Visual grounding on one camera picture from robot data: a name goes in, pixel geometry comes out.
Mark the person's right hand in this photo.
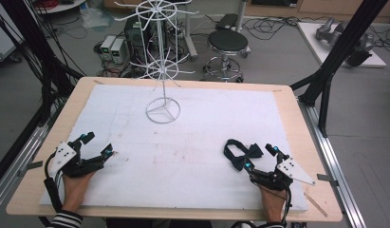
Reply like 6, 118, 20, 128
259, 184, 288, 223

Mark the black round stool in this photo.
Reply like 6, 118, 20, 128
202, 28, 251, 84

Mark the white floor board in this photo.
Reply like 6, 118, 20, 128
296, 21, 387, 68

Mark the clear plastic bag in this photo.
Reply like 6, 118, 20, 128
79, 5, 115, 32

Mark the dark navy bow tie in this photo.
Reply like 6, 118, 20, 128
223, 138, 265, 172

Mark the grey table leg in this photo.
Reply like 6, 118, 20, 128
182, 6, 199, 62

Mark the grey bench power supply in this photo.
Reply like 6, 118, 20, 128
110, 37, 126, 65
100, 34, 117, 62

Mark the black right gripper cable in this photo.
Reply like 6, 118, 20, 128
258, 183, 293, 228

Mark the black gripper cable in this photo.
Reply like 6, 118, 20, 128
258, 183, 293, 228
43, 151, 65, 214

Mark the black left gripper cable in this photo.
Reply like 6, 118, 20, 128
43, 151, 65, 214

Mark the black computer tower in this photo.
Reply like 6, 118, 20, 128
123, 14, 169, 65

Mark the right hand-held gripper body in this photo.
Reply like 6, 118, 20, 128
249, 157, 316, 192

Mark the white foam mat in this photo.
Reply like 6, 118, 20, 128
39, 83, 310, 213

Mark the black flat pedal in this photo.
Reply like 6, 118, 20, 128
214, 12, 240, 31

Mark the thin wooden stick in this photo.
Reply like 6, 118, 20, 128
304, 192, 329, 219

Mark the person's left hand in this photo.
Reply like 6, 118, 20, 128
61, 170, 98, 214

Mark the white wire display rack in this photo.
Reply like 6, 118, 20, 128
113, 0, 200, 125

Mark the black metal frame post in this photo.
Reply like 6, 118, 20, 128
289, 0, 390, 139
0, 0, 86, 127

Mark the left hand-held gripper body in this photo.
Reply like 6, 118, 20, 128
48, 142, 103, 179

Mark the aluminium side rail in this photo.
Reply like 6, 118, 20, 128
297, 98, 368, 228
0, 120, 53, 215

